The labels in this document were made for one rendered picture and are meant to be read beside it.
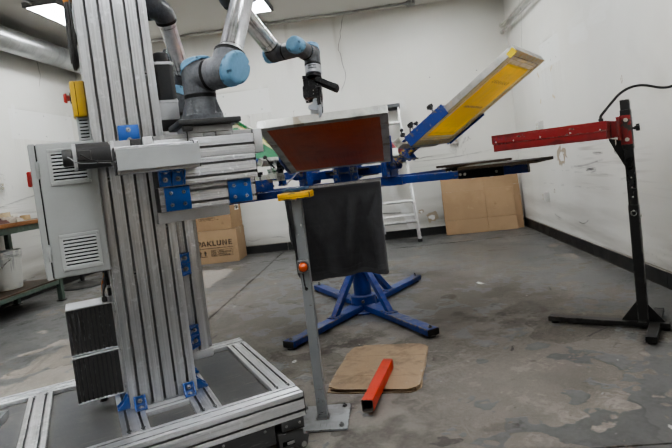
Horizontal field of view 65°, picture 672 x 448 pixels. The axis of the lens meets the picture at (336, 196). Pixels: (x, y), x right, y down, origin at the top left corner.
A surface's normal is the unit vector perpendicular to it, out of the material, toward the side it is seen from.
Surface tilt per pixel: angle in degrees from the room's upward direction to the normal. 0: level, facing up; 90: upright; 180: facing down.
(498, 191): 78
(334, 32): 90
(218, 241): 89
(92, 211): 90
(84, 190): 90
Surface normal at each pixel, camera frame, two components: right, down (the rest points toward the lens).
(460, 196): -0.11, -0.15
